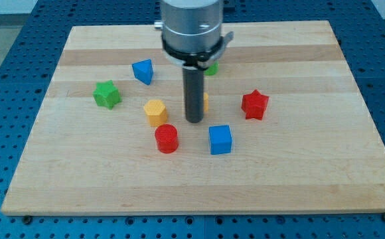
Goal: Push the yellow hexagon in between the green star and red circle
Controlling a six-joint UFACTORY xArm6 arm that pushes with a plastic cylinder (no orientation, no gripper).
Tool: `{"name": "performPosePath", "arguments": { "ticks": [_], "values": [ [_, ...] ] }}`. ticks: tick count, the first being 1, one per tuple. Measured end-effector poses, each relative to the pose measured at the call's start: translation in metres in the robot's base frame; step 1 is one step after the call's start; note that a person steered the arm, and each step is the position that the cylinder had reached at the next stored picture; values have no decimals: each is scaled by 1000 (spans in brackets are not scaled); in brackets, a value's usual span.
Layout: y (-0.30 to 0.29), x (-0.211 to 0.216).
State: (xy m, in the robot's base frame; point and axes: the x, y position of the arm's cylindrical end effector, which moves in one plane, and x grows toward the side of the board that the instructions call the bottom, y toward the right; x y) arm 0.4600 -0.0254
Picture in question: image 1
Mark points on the yellow block behind rod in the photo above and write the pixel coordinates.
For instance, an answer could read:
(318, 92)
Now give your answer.
(205, 101)

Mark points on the green block behind arm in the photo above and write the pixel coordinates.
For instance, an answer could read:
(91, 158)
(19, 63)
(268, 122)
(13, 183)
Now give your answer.
(212, 70)

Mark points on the blue cube block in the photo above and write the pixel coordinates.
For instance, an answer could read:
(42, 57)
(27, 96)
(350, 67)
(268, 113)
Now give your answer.
(220, 139)

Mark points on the green star block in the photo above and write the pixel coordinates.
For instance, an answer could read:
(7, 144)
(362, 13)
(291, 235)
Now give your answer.
(106, 94)

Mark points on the wooden board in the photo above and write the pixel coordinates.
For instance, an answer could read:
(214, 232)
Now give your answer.
(316, 150)

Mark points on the blue triangle block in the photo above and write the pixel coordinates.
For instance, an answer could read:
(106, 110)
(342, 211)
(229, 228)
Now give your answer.
(143, 71)

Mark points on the red star block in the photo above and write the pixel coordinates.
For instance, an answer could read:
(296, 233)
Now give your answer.
(254, 105)

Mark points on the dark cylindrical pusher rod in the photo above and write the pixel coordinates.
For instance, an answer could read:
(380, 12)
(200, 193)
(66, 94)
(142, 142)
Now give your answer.
(193, 88)

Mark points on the red cylinder block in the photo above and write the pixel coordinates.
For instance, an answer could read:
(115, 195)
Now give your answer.
(166, 136)

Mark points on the yellow hexagon block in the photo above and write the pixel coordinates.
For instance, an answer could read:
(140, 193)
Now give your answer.
(156, 112)

